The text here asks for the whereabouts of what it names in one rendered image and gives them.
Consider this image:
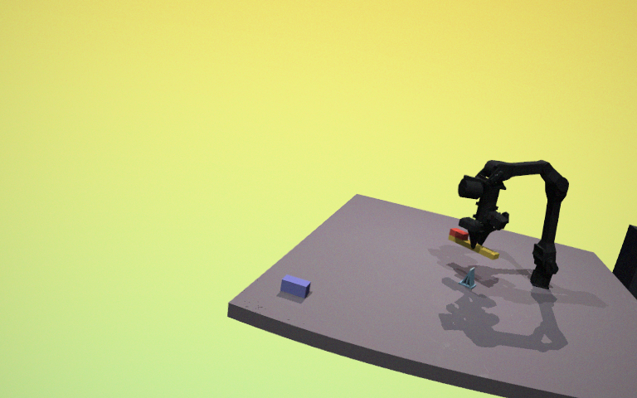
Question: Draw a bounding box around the yellow bar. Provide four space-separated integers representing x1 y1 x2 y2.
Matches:
449 228 499 260

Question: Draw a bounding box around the blue rectangular block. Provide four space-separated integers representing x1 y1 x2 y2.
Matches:
280 274 311 298

